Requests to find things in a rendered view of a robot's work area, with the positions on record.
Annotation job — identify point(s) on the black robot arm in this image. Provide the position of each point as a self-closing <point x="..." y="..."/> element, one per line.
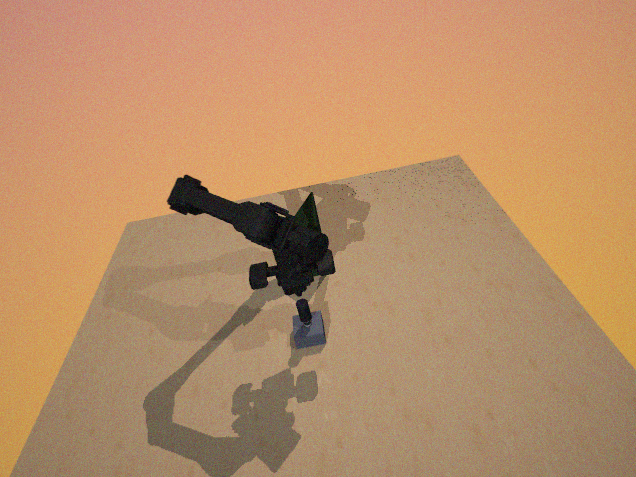
<point x="261" y="225"/>

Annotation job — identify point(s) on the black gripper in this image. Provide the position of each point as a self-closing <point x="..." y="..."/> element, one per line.
<point x="259" y="272"/>

